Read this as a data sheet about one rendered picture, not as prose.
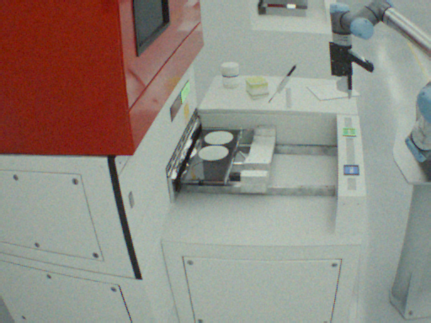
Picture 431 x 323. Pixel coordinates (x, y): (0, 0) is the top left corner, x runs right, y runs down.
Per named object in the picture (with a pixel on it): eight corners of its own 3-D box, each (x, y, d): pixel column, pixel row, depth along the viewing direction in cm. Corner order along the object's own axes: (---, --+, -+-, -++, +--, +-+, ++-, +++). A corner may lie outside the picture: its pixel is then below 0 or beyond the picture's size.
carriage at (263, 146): (241, 193, 185) (240, 184, 183) (255, 138, 215) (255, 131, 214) (266, 193, 183) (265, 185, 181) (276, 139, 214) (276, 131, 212)
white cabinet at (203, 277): (192, 376, 211) (160, 242, 170) (230, 251, 293) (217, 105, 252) (334, 380, 198) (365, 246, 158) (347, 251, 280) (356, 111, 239)
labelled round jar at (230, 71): (221, 88, 230) (219, 67, 226) (224, 82, 236) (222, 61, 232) (238, 88, 229) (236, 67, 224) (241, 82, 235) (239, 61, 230)
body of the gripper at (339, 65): (330, 70, 184) (328, 39, 178) (353, 71, 182) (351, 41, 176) (331, 77, 178) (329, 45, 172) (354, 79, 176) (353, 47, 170)
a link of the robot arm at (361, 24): (375, 10, 154) (355, 2, 163) (354, 27, 154) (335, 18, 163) (384, 29, 159) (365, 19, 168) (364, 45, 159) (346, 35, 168)
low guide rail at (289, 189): (187, 193, 193) (186, 184, 191) (188, 189, 194) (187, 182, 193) (334, 195, 183) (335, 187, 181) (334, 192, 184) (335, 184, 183)
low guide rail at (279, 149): (203, 152, 216) (203, 145, 214) (204, 150, 217) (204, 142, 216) (335, 156, 206) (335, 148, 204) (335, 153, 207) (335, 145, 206)
